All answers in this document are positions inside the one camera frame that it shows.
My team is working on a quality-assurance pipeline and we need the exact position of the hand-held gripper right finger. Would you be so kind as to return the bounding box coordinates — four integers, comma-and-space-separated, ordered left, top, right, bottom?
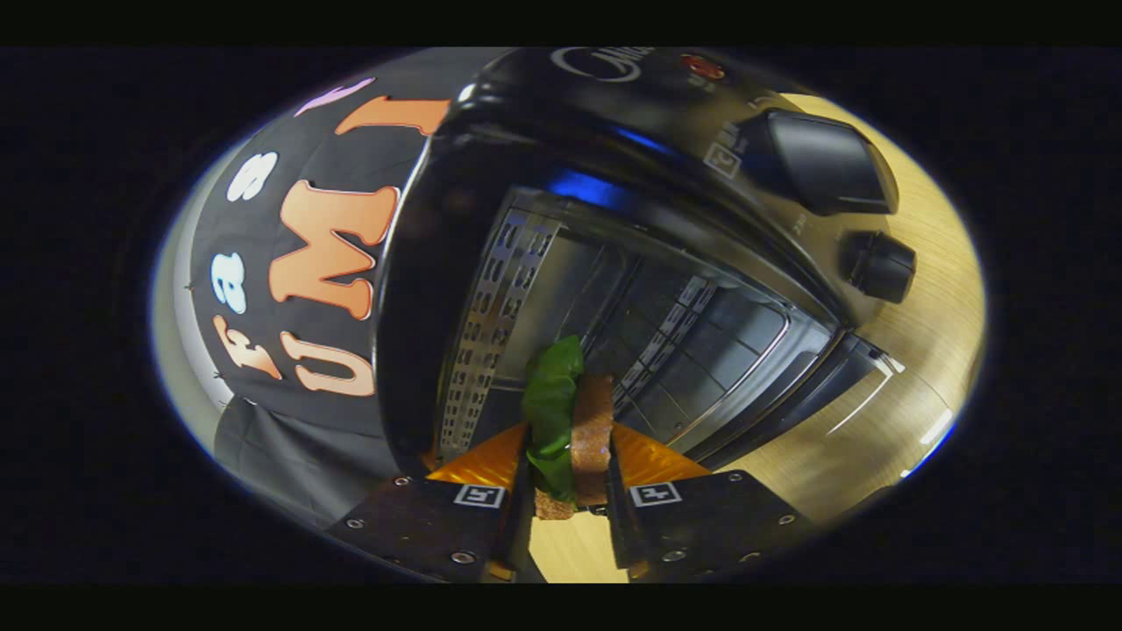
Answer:
605, 421, 816, 581

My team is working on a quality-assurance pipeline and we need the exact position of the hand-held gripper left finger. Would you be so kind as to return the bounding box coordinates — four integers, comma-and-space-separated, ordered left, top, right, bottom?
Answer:
324, 421, 536, 584

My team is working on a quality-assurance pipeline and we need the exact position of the lettuce sandwich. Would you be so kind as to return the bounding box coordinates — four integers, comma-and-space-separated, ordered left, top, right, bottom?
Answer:
522, 335, 616, 521

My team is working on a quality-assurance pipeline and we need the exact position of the black toaster oven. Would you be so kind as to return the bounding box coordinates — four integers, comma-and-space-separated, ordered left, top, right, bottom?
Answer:
375, 48, 919, 479

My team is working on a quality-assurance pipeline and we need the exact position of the black backdrop cloth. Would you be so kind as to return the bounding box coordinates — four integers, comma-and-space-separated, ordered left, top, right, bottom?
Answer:
188, 48, 518, 527

